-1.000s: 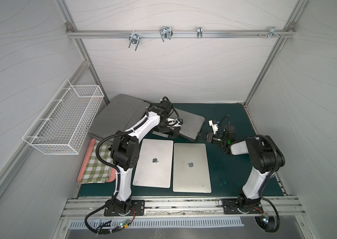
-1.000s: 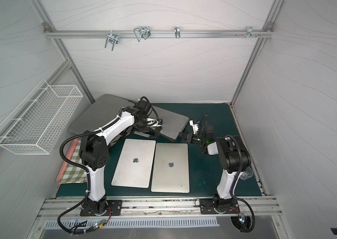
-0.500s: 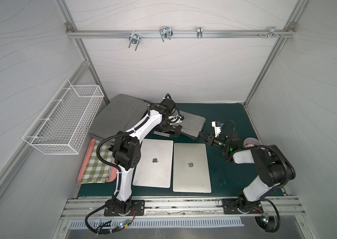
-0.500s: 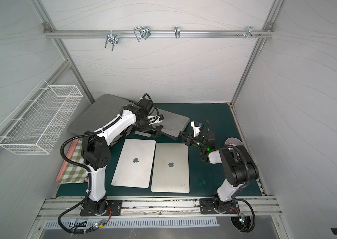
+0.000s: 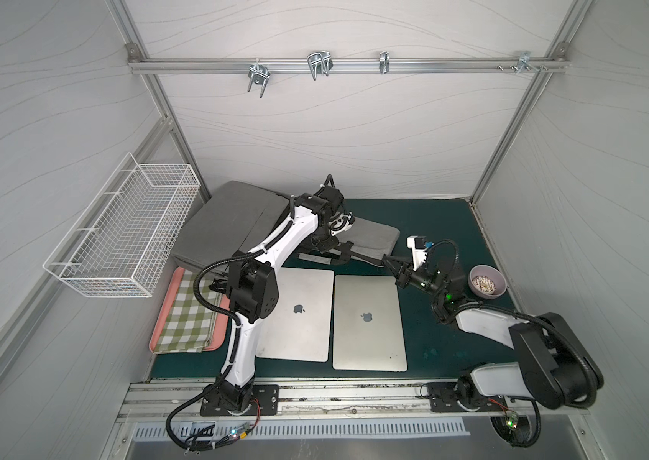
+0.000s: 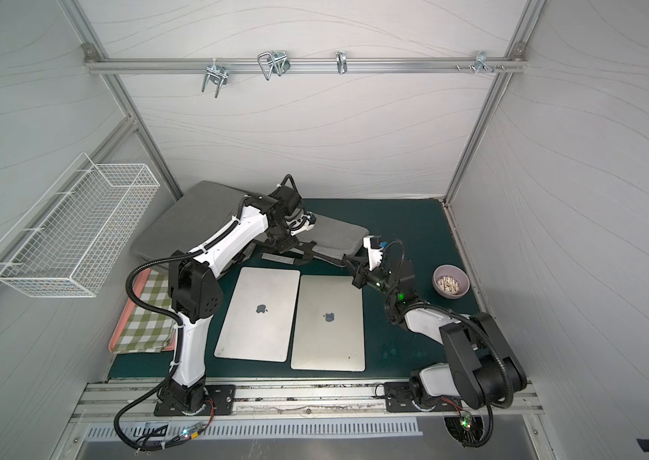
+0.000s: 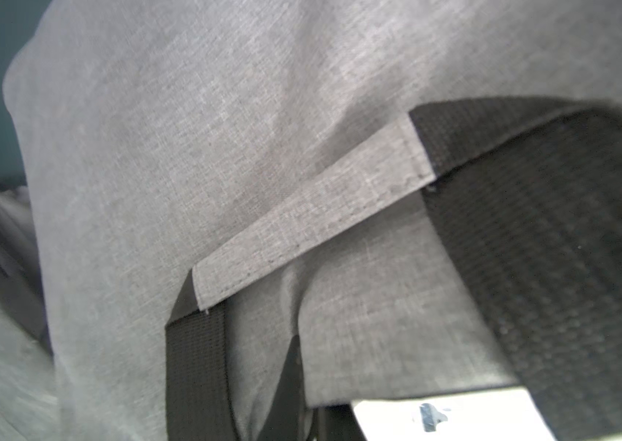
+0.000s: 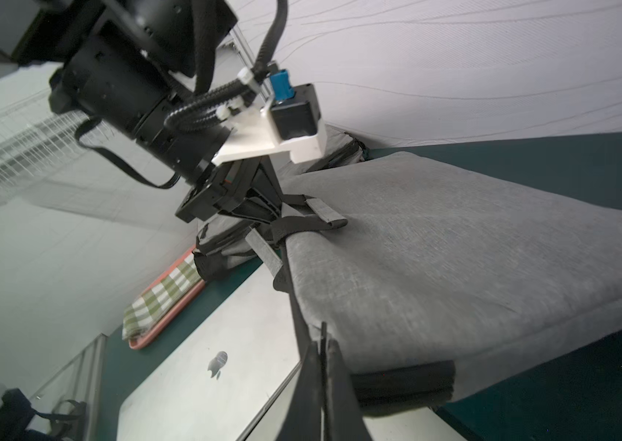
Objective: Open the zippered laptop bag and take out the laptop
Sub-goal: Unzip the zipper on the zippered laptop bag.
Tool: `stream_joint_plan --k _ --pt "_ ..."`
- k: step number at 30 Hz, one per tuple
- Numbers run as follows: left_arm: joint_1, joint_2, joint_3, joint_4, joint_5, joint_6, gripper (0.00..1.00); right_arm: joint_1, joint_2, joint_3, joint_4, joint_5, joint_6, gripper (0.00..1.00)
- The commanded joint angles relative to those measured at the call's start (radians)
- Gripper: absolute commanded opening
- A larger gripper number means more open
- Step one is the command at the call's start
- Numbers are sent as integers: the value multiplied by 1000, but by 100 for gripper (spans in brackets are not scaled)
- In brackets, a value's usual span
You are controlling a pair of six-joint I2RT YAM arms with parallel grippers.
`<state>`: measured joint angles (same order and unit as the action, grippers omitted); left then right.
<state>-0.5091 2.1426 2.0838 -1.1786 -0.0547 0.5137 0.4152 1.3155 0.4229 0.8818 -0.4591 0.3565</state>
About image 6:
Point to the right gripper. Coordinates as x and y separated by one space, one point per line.
359 273

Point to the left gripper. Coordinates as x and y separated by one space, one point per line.
299 247

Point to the grey laptop sleeve back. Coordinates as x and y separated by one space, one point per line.
328 241

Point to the grey laptop sleeve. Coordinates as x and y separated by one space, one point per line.
328 241
197 216

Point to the silver laptop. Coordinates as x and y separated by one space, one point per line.
329 332
259 320

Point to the grey laptop sleeve front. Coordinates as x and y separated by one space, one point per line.
197 216

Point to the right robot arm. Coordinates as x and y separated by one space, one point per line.
479 369

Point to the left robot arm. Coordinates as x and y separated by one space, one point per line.
193 286

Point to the pink bowl with snacks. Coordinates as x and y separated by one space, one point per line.
450 282

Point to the green table mat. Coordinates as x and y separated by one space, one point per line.
424 236

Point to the metal hook clamp middle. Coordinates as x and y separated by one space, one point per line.
273 63

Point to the metal hook clamp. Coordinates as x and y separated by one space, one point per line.
481 65
215 76
273 63

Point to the metal hook clamp left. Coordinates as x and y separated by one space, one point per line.
215 76

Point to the metal hook small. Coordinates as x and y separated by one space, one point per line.
341 62

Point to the aluminium crossbar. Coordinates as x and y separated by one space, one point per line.
299 65

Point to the metal hook clamp right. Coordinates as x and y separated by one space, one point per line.
481 65

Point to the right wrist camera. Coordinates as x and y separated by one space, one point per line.
374 250

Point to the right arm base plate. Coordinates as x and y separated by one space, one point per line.
399 397

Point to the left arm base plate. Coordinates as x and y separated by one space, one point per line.
217 400

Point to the white wire basket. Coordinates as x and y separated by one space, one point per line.
65 245

